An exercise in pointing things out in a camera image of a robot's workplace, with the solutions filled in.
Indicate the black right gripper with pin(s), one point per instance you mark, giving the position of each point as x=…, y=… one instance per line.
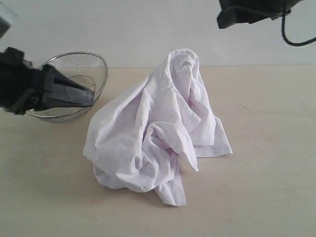
x=251, y=11

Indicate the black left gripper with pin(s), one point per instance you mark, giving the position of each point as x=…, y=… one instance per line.
x=24, y=88

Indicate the white t-shirt red print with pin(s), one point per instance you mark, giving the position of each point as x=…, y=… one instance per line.
x=138, y=140

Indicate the metal wire mesh basket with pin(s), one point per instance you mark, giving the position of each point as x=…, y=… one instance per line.
x=85, y=68

